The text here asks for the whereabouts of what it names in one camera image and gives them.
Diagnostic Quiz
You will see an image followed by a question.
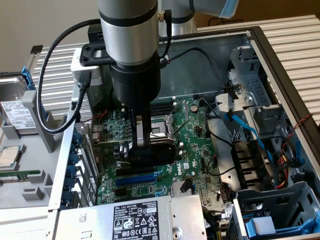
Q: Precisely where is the blue SATA wire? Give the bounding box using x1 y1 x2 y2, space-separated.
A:
224 111 274 165

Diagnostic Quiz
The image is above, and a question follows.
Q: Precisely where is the metal socket locking lever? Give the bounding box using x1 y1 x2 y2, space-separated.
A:
168 99 186 120
173 119 190 137

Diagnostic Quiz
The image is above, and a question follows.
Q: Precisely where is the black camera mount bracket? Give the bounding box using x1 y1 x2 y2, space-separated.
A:
79 43 113 67

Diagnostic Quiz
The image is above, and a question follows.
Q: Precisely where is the open metal PC case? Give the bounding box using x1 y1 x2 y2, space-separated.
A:
47 24 320 240

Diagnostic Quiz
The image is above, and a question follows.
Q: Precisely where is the silver hard disk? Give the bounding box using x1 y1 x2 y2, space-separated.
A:
0 76 38 136

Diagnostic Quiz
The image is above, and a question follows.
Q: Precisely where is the thick black camera cable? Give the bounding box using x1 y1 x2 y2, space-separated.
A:
36 18 104 135

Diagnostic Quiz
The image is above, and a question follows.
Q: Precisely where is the grey metal drive cage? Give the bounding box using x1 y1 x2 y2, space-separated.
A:
214 46 291 141

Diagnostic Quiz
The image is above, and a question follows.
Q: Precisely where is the green graphics card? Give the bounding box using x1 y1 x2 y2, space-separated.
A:
86 133 176 169

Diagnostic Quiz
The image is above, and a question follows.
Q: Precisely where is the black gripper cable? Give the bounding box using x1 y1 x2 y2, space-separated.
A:
157 9 174 62

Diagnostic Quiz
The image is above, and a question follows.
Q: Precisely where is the blue expansion slot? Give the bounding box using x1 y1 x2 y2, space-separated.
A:
114 174 158 186

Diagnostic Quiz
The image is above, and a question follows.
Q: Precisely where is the black fan shroud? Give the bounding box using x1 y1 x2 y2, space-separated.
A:
231 139 276 192

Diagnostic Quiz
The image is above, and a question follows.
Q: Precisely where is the coloured power wire bundle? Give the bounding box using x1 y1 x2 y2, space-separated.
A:
272 138 292 190

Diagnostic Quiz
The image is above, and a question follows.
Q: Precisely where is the blue slot retention clip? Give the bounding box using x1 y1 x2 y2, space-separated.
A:
68 151 81 166
61 191 74 205
72 131 84 147
63 177 76 192
66 164 79 180

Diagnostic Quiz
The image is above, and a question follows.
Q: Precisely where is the grey parts rack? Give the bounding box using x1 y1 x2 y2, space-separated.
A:
0 89 60 211

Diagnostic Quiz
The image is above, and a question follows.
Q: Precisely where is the metal CPU socket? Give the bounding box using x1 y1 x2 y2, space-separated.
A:
149 116 176 143

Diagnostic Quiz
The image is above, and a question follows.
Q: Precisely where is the black box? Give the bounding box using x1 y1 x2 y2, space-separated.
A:
87 23 106 46

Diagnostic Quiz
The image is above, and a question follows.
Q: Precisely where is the green RAM stick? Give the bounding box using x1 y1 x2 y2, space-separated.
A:
0 169 41 183

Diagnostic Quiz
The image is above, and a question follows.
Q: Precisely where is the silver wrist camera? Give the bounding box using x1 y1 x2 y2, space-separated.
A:
70 47 104 87

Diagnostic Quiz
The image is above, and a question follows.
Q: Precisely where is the grey disk bay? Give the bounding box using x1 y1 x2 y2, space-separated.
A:
232 181 320 240

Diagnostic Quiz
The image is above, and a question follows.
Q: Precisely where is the black curved wire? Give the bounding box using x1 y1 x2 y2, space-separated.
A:
204 98 237 151

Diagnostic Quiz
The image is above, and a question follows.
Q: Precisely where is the empty black RAM slot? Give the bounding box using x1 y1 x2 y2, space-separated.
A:
150 98 177 111
150 106 177 118

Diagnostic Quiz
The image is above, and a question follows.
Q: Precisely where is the short black expansion slot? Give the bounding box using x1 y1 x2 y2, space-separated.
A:
113 187 129 198

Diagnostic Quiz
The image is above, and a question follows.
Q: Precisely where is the black capped metal post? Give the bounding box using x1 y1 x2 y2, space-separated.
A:
26 44 44 76

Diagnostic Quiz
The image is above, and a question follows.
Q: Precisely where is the black SATA power wire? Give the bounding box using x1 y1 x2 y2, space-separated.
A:
159 47 230 90

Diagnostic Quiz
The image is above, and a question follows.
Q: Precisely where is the red black twisted wire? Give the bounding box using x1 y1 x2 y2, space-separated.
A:
286 112 314 142
80 109 109 125

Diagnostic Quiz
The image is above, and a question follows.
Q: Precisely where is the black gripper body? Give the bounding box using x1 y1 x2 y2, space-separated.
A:
109 51 163 116

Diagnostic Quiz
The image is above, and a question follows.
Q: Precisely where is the blue disk bay rail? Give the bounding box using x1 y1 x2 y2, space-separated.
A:
246 214 320 237

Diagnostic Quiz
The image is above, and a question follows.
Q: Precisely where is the green Dell motherboard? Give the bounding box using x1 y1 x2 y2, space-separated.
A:
96 97 235 208

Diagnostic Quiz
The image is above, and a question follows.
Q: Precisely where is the silver CPU chip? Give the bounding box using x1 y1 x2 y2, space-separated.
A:
0 144 21 168

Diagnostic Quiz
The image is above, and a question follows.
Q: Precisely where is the silver chipset heat sink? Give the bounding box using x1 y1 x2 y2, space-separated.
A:
172 181 196 196

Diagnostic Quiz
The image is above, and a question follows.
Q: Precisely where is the long black expansion slot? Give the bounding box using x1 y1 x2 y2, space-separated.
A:
116 166 155 177

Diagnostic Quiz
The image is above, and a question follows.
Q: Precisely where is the grey power supply unit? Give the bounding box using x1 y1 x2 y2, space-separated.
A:
48 193 209 240

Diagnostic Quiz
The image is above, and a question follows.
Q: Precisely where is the black plug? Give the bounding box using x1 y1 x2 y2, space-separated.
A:
179 177 194 194

